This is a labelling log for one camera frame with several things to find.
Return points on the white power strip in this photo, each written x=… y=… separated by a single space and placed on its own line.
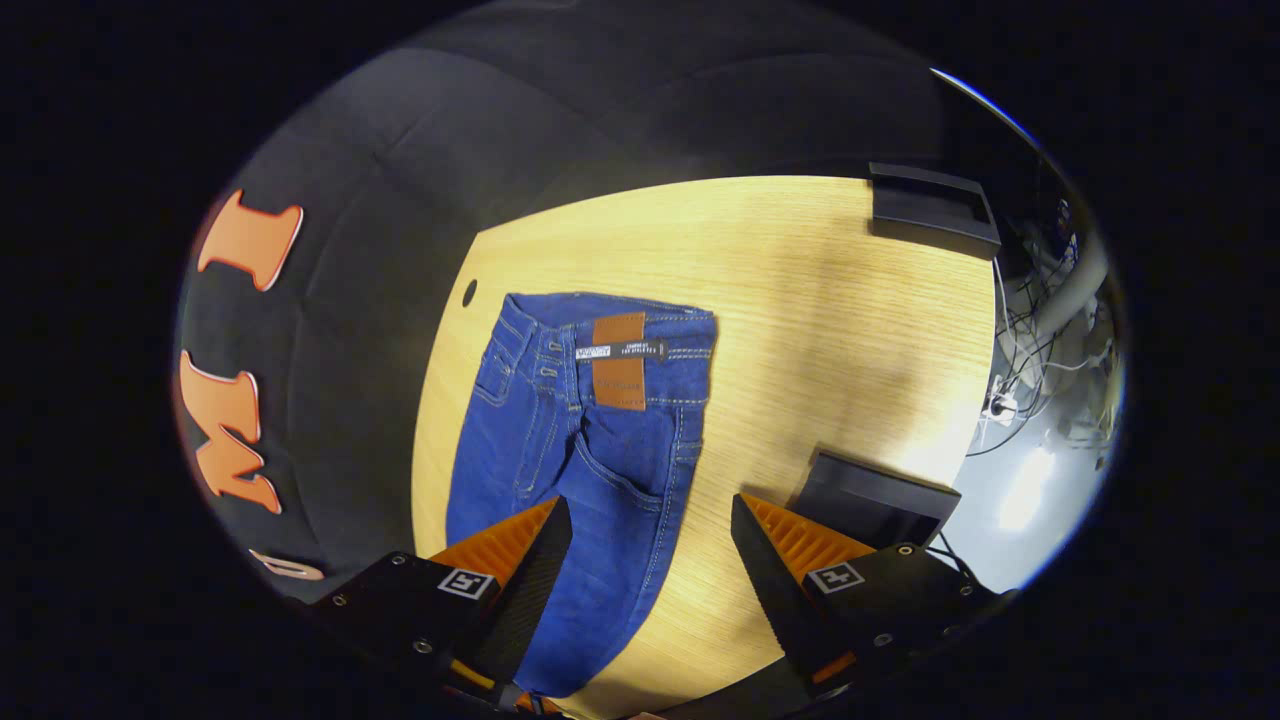
x=1000 y=407

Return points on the black backdrop cloth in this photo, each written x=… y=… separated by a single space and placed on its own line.
x=400 y=200

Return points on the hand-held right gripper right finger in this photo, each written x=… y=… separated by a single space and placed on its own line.
x=780 y=600

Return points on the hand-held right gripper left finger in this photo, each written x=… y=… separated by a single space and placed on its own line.
x=525 y=600

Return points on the blue jeans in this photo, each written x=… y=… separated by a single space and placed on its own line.
x=610 y=450

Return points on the black plastic box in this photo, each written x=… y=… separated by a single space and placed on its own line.
x=875 y=500
x=935 y=210

